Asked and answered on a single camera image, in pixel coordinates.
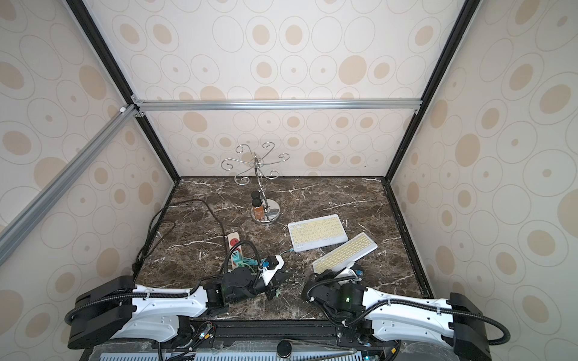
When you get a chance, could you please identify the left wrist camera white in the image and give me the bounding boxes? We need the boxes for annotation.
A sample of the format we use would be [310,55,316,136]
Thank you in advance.
[261,255,284,286]

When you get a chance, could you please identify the horizontal aluminium frame bar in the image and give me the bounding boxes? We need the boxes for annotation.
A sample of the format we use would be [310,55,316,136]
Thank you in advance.
[136,98,422,111]

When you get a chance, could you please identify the black power cord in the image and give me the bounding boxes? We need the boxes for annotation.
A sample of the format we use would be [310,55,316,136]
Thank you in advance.
[134,199,231,272]

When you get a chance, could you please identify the left diagonal aluminium frame bar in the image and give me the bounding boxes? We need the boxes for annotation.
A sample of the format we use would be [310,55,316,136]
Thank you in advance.
[1,104,137,263]

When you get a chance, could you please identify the beige power strip red sockets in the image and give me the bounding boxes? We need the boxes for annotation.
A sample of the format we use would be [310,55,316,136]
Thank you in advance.
[227,232,246,271]

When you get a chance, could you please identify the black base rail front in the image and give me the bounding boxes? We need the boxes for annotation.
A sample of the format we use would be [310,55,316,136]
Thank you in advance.
[81,320,457,360]

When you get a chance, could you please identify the amber bottle black cap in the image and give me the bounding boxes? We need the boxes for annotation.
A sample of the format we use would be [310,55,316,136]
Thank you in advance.
[251,191,265,221]

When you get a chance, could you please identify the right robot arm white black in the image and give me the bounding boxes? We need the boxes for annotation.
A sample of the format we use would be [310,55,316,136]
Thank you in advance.
[301,266,511,360]

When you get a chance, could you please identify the chrome mug tree stand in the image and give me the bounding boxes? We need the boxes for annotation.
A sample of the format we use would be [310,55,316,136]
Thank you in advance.
[221,141,291,225]

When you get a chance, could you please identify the white wireless keyboard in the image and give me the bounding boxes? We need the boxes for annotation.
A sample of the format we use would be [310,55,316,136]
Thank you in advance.
[287,214,348,253]
[312,233,378,275]

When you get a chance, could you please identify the teal charging cable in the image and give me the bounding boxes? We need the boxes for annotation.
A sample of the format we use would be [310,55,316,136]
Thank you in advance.
[232,250,294,272]

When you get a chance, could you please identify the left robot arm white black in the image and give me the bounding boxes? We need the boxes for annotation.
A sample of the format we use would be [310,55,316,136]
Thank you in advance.
[65,265,291,350]

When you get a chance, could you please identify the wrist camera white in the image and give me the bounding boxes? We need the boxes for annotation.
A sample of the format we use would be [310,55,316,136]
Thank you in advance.
[261,255,284,286]
[336,265,364,283]

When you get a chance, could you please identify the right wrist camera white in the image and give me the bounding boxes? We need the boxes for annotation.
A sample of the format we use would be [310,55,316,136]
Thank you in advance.
[336,265,364,283]

